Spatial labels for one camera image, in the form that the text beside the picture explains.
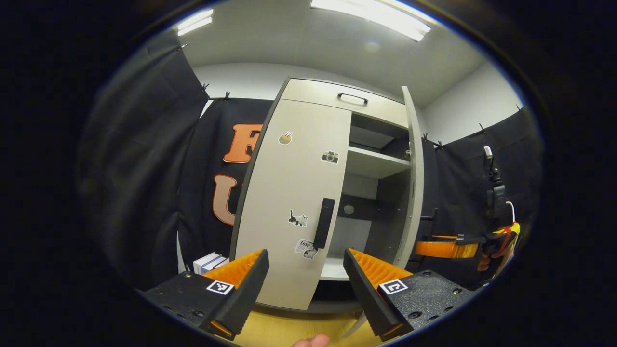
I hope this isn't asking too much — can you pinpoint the beige cabinet drawer front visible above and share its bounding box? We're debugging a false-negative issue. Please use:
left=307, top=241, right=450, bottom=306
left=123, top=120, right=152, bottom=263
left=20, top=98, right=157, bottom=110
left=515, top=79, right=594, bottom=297
left=280, top=79, right=410, bottom=129

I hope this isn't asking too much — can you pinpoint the narrow ceiling light strip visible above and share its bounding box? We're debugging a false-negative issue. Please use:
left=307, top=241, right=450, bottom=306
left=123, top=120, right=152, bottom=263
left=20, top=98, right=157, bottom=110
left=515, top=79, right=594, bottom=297
left=176, top=8, right=215, bottom=37

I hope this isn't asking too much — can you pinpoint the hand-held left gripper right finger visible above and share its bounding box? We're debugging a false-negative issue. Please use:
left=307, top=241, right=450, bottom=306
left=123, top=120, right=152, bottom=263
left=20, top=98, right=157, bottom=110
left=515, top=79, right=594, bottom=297
left=343, top=248, right=478, bottom=342

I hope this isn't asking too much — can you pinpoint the beige cabinet door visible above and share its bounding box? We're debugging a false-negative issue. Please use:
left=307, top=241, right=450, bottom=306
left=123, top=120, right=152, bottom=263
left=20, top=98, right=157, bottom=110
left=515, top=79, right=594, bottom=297
left=233, top=98, right=353, bottom=311
left=393, top=86, right=426, bottom=271

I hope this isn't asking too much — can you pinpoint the large ceiling light panel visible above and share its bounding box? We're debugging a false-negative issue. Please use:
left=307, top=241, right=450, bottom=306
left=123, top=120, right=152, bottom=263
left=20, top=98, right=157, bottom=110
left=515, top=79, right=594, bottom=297
left=309, top=0, right=437, bottom=43

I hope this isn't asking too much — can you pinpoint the beige double-door shoe cabinet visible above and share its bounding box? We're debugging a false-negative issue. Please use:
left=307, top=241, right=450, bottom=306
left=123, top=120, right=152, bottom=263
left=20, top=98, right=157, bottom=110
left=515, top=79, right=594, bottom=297
left=230, top=77, right=426, bottom=315

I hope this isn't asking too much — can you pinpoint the stack of white books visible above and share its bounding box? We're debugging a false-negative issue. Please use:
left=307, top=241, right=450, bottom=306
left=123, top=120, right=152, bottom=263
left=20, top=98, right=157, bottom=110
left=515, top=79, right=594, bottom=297
left=192, top=251, right=230, bottom=276

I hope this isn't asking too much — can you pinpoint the black door handle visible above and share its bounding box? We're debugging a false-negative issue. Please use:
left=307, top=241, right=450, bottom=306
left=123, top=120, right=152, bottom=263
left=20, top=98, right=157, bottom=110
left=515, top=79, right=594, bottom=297
left=313, top=197, right=336, bottom=250

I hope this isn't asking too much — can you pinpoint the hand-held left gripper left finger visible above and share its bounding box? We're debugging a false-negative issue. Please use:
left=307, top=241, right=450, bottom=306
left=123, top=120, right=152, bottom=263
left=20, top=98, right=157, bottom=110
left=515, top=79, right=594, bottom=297
left=137, top=249, right=270, bottom=341

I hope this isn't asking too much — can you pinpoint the white cabinet shelf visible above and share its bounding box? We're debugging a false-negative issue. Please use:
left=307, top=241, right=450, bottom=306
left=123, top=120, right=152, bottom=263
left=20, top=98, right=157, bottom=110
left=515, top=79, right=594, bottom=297
left=346, top=144, right=412, bottom=180

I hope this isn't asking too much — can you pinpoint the black drawer handle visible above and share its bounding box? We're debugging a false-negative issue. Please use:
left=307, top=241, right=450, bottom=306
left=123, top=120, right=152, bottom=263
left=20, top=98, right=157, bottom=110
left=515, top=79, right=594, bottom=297
left=336, top=92, right=369, bottom=105

